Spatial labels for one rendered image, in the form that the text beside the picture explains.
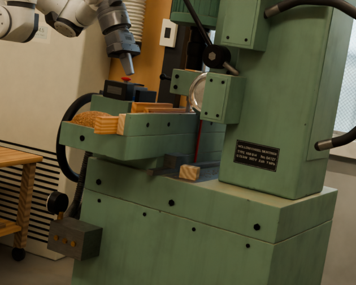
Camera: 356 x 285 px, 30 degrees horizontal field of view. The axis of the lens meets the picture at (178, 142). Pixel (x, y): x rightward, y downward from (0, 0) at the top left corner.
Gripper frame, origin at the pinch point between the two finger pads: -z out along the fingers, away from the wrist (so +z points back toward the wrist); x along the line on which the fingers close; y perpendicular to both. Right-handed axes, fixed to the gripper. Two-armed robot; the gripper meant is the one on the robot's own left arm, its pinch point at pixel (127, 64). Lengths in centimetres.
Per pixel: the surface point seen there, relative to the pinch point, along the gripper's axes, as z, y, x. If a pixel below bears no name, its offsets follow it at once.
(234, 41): -10.1, 38.1, 10.9
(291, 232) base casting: -58, 34, 4
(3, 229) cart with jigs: -24, -135, -67
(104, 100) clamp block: -7.8, -9.0, 3.4
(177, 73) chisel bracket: -7.2, 11.9, -4.9
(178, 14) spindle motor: 6.4, 20.3, 0.0
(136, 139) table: -25.5, 10.3, 22.5
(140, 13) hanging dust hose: 57, -56, -114
